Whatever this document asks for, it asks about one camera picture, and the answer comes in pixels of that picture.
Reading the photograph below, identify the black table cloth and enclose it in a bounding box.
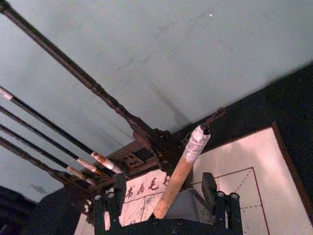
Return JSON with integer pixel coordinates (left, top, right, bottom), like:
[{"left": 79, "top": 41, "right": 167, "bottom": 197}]
[{"left": 0, "top": 65, "right": 313, "bottom": 235}]

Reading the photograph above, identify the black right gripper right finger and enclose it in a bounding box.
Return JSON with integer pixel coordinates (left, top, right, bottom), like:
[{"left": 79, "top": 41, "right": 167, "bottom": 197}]
[{"left": 201, "top": 172, "right": 243, "bottom": 235}]

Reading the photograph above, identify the plain pale wall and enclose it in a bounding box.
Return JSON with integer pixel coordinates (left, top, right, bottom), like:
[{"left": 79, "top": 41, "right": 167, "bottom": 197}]
[{"left": 0, "top": 0, "right": 313, "bottom": 196}]

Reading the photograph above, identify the grey stone block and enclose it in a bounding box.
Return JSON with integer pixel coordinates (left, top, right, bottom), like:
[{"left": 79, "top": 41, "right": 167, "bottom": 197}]
[{"left": 168, "top": 187, "right": 215, "bottom": 225}]

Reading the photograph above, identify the wooden brush with white tape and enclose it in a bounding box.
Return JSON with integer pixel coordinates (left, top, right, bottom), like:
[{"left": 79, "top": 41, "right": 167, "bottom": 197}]
[{"left": 153, "top": 123, "right": 213, "bottom": 219}]

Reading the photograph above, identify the dark wooden brush rack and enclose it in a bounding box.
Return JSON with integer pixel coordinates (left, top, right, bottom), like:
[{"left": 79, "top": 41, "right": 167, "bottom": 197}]
[{"left": 0, "top": 0, "right": 226, "bottom": 204}]

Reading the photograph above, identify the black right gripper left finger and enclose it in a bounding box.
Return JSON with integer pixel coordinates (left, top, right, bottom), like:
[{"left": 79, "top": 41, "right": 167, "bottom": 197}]
[{"left": 92, "top": 172, "right": 127, "bottom": 235}]

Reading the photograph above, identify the white felt mat red grid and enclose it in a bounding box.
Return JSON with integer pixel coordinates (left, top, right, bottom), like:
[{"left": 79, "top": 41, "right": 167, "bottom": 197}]
[{"left": 73, "top": 121, "right": 311, "bottom": 235}]

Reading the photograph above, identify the black brush with pale tip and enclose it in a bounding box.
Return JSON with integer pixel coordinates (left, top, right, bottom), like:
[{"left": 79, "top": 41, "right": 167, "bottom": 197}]
[
  {"left": 0, "top": 124, "right": 95, "bottom": 185},
  {"left": 0, "top": 87, "right": 124, "bottom": 174},
  {"left": 0, "top": 107, "right": 98, "bottom": 176}
]

